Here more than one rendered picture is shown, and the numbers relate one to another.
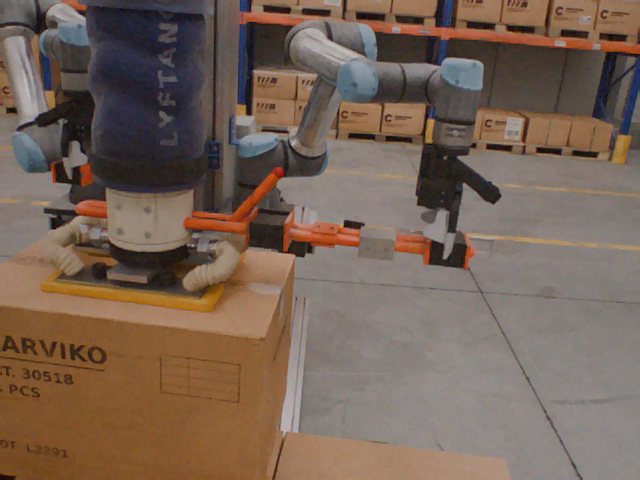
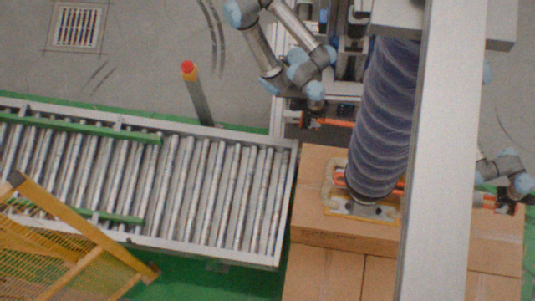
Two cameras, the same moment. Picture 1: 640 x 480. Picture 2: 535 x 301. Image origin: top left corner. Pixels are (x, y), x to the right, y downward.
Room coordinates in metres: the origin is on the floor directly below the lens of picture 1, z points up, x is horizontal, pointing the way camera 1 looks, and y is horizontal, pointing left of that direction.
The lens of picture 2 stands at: (0.30, 0.60, 4.16)
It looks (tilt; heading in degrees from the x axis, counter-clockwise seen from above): 72 degrees down; 12
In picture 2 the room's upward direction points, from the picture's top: 7 degrees counter-clockwise
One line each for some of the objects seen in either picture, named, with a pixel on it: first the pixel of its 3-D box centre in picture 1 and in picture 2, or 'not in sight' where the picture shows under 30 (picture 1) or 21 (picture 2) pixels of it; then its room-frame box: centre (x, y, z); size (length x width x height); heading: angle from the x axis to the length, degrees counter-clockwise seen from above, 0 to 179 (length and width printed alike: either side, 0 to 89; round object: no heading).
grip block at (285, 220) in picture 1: (270, 228); not in sight; (1.11, 0.10, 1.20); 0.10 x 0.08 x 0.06; 175
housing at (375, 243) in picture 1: (376, 243); (473, 200); (1.09, -0.11, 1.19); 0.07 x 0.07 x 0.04; 85
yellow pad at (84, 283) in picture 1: (133, 280); (362, 209); (1.04, 0.36, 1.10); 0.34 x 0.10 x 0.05; 85
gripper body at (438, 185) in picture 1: (442, 176); (508, 195); (1.09, -0.22, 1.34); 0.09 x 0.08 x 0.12; 85
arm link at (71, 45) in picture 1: (75, 47); (315, 93); (1.42, 0.61, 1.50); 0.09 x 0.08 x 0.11; 45
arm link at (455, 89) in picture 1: (458, 90); (522, 184); (1.09, -0.23, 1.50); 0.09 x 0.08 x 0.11; 25
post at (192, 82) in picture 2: not in sight; (201, 105); (1.71, 1.26, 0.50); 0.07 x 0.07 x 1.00; 85
